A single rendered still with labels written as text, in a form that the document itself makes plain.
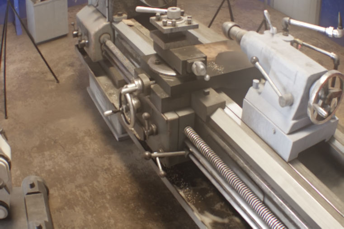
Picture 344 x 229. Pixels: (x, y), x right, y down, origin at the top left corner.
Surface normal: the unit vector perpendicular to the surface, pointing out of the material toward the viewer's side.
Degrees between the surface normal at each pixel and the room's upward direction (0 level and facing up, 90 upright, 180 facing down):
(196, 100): 90
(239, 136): 36
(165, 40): 0
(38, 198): 0
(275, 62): 82
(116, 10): 90
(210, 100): 0
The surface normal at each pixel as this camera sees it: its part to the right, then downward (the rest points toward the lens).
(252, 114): -0.89, 0.22
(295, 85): -0.86, 0.01
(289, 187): -0.51, -0.56
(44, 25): 0.54, 0.44
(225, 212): 0.01, -0.85
